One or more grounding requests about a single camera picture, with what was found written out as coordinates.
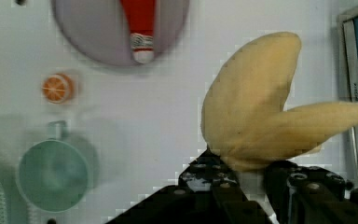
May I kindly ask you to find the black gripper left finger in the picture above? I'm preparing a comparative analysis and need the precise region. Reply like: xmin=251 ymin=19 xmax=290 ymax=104
xmin=106 ymin=149 xmax=272 ymax=224

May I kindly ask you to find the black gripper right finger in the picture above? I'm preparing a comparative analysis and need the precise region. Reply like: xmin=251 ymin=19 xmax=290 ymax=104
xmin=264 ymin=161 xmax=358 ymax=224

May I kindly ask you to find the yellow plush peeled banana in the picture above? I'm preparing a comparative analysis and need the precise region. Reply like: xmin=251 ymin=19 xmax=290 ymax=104
xmin=200 ymin=32 xmax=358 ymax=172

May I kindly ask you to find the green mug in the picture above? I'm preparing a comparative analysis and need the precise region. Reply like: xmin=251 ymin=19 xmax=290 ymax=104
xmin=16 ymin=120 xmax=99 ymax=213

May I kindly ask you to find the orange slice toy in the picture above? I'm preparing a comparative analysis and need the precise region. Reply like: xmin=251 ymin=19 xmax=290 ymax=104
xmin=41 ymin=74 xmax=75 ymax=104

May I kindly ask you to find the red plush ketchup bottle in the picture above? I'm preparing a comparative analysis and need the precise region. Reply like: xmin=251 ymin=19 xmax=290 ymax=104
xmin=119 ymin=0 xmax=156 ymax=64

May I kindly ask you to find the grey round plate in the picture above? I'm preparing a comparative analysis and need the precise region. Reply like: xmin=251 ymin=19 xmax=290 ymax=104
xmin=50 ymin=0 xmax=190 ymax=66

